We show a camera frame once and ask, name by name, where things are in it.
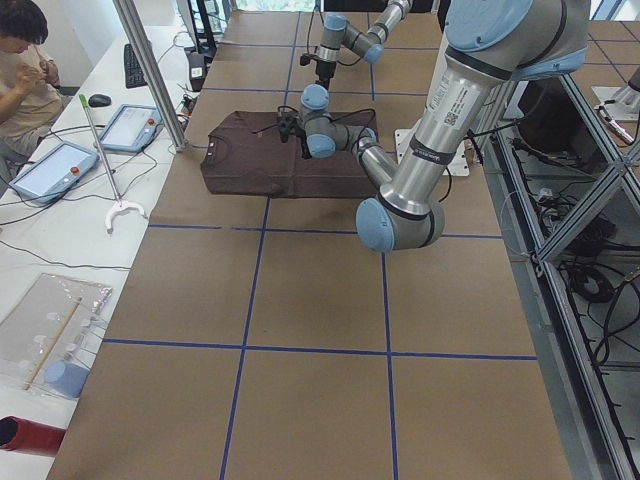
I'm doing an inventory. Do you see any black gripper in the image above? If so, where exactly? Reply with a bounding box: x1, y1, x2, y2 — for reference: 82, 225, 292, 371
315, 59, 334, 89
279, 117, 311, 159

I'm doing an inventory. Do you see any dark brown t-shirt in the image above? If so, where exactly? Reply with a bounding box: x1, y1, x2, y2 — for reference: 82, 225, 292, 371
200, 110, 376, 199

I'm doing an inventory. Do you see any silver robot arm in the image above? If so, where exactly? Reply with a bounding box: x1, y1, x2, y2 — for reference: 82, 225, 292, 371
278, 1, 590, 253
309, 0, 413, 89

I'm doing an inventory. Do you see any upper teach pendant tablet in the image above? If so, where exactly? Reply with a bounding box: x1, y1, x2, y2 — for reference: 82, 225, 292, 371
100, 104, 162, 154

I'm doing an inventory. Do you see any teach pendant tablet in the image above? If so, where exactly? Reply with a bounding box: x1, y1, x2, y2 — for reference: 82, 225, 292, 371
100, 104, 162, 154
9, 142, 99, 204

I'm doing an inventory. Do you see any black keyboard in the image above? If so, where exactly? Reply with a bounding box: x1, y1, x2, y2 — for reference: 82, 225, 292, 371
123, 43, 147, 89

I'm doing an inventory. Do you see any reacher grabber stick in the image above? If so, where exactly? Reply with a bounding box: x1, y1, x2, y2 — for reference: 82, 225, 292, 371
79, 94, 147, 235

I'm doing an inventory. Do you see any black computer mouse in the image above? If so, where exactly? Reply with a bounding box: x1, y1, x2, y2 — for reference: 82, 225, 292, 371
88, 94, 112, 108

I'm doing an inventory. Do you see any lower teach pendant tablet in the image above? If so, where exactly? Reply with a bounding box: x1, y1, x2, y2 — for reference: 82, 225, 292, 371
9, 142, 99, 204

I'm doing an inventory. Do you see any person in beige shirt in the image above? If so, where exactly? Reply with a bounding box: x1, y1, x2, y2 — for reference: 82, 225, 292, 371
1, 0, 71, 168

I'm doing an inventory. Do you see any clear plastic bag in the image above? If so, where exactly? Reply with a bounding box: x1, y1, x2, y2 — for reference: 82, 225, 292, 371
1, 273, 112, 399

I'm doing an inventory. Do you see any blue plastic cap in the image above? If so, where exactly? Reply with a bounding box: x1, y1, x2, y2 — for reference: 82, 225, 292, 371
44, 361, 90, 399

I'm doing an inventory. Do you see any red cylinder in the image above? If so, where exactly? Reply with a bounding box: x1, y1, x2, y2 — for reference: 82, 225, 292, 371
1, 416, 67, 457

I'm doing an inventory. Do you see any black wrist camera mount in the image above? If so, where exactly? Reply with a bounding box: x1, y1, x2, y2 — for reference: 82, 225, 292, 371
276, 105, 298, 122
299, 53, 316, 66

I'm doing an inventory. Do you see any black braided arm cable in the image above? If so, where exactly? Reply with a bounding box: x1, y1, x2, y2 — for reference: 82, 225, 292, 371
298, 0, 361, 69
252, 104, 379, 139

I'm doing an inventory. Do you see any aluminium frame post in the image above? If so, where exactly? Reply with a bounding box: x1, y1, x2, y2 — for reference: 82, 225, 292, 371
113, 0, 187, 152

